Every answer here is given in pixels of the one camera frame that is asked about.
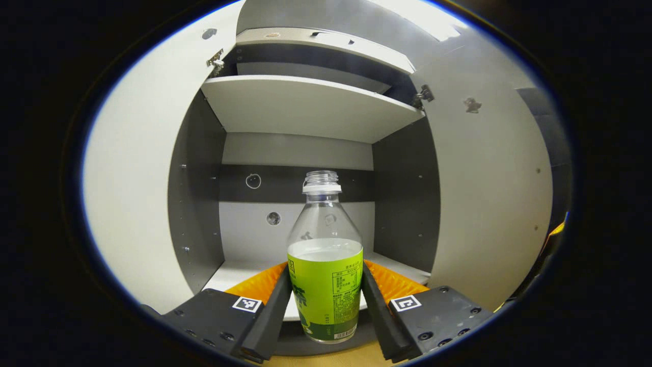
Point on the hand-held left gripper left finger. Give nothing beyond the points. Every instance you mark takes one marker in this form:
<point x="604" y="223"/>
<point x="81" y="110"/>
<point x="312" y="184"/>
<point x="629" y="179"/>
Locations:
<point x="270" y="321"/>

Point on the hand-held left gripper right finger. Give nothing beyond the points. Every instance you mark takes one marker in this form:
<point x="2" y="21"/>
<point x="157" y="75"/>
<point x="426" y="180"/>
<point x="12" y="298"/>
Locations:
<point x="382" y="321"/>

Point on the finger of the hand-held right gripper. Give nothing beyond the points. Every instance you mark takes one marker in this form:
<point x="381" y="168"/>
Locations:
<point x="558" y="229"/>

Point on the clear bottle with green label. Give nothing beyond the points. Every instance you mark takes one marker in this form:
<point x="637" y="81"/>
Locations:
<point x="326" y="295"/>

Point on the white cabinet door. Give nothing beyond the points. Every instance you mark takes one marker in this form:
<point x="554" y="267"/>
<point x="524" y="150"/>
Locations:
<point x="489" y="193"/>
<point x="137" y="193"/>

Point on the white and grey cabinet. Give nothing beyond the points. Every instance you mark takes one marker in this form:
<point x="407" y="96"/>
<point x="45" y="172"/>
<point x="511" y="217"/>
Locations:
<point x="305" y="107"/>

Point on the ceiling light strip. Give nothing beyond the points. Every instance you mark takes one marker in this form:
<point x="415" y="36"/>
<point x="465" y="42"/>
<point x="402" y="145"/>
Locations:
<point x="423" y="15"/>

